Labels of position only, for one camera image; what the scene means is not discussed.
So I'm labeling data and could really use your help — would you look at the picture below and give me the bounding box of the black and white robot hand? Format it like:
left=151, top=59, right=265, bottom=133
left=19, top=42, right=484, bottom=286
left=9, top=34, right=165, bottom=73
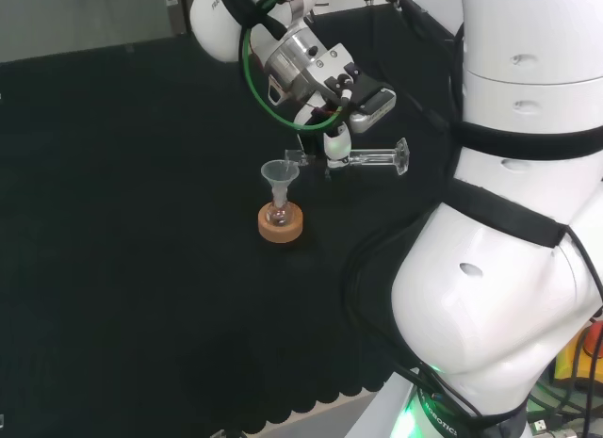
left=293, top=43, right=378, bottom=183

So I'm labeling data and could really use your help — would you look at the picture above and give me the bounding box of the clear glass graduated cylinder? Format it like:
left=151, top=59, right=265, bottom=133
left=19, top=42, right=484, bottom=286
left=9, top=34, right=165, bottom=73
left=284, top=137, right=412, bottom=177

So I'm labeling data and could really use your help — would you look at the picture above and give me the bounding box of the clear glass round-bottom flask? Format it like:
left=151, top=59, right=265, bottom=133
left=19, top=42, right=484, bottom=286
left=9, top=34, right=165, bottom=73
left=266, top=198, right=294, bottom=229

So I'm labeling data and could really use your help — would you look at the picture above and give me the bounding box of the clear plastic funnel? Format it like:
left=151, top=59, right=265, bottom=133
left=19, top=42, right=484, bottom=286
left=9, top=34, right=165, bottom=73
left=260, top=159, right=300, bottom=209

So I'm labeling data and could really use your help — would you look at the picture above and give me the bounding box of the black bench cloth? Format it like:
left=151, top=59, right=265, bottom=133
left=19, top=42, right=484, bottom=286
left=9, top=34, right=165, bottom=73
left=0, top=8, right=465, bottom=438

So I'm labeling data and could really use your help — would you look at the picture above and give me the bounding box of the yellow stop button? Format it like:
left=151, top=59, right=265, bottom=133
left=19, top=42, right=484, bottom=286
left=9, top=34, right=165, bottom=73
left=554, top=315, right=603, bottom=393

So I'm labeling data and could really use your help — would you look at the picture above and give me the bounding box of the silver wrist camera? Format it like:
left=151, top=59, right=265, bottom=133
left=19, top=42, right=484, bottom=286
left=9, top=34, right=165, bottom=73
left=349, top=86, right=398, bottom=136

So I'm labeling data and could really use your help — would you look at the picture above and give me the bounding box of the green cable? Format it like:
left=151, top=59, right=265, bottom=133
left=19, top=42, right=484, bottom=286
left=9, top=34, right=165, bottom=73
left=239, top=0, right=350, bottom=131

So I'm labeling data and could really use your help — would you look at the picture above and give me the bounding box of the cork ring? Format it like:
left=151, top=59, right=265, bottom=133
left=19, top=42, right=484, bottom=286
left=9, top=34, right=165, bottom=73
left=257, top=200, right=304, bottom=245

